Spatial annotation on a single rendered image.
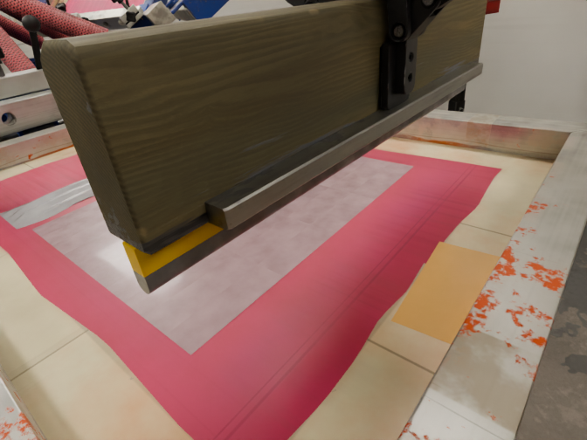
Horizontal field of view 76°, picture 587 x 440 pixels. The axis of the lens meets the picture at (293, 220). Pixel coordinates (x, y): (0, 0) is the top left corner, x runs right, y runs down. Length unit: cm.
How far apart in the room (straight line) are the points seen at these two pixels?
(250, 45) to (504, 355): 19
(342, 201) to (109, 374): 27
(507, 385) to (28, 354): 30
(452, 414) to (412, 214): 23
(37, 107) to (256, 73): 71
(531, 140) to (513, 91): 183
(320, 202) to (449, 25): 20
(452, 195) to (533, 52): 191
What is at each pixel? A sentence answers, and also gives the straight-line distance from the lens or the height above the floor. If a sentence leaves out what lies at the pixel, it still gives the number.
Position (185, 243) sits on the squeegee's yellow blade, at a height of 106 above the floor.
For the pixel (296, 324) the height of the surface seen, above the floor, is 95.
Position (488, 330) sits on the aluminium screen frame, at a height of 99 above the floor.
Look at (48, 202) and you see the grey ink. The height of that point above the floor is 96.
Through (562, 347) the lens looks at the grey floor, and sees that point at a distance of 167.
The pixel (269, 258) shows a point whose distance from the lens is 33.
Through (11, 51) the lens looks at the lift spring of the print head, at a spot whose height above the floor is 111.
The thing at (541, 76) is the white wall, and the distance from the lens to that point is 232.
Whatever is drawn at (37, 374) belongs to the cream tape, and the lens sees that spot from 32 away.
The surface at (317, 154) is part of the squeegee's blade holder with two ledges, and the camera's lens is 19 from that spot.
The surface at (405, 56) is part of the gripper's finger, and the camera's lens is 26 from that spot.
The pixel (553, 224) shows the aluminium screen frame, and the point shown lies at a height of 99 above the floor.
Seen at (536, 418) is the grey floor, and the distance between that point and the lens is 145.
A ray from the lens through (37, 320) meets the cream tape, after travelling 36.
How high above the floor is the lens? 115
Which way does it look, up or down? 31 degrees down
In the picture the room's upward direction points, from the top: 7 degrees counter-clockwise
